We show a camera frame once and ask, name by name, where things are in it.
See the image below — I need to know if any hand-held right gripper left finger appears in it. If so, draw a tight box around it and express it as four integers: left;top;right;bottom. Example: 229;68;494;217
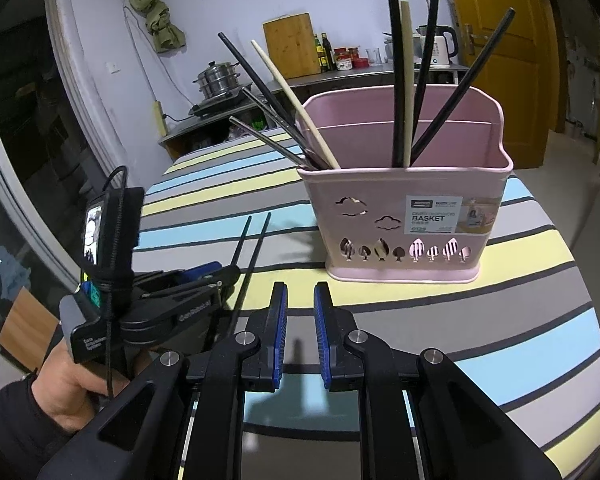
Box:
37;281;288;480

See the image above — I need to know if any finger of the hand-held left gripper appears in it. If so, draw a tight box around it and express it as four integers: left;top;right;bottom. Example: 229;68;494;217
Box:
119;284;224;349
131;261;242;307

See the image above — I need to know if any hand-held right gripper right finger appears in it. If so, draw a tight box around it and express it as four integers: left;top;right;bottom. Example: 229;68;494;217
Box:
314;281;563;480

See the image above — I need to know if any black chopstick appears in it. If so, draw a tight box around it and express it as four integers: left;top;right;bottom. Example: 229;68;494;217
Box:
410;6;517;161
382;0;406;168
217;32;331;171
412;0;442;128
230;215;253;267
225;212;272;338

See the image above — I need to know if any pink utensil basket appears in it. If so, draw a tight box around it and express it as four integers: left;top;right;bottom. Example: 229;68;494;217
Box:
295;85;514;286

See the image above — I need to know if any metal chopstick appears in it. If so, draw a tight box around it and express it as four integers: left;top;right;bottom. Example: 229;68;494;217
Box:
241;87;321;171
228;116;308;168

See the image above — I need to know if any person's left forearm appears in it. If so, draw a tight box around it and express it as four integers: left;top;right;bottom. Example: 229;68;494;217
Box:
0;372;101;480

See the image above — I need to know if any person's left hand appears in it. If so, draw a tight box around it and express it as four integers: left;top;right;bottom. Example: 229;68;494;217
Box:
32;332;151;429

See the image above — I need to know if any brown wooden panel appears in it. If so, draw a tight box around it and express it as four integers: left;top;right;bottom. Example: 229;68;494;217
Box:
0;287;58;356

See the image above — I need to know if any stainless steel counter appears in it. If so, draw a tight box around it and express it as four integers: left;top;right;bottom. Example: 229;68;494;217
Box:
159;62;471;161

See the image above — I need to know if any striped tablecloth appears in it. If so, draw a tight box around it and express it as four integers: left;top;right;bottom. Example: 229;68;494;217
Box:
130;127;600;480

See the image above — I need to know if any black induction cooker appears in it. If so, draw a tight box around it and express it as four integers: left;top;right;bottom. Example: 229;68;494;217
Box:
189;87;246;118

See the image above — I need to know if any steel steamer pot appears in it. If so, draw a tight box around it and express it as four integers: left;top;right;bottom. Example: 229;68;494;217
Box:
196;60;242;100

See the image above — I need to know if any green cloth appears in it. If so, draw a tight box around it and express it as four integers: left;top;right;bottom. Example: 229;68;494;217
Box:
119;0;187;54

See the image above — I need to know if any wooden cutting board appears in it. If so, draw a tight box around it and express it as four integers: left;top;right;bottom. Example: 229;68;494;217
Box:
263;12;321;80

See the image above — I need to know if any white electric kettle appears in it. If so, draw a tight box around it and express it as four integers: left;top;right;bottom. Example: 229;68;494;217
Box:
419;25;462;69

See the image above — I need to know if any yellow wooden door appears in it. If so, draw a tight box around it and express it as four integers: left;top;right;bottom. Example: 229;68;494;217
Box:
442;0;563;171

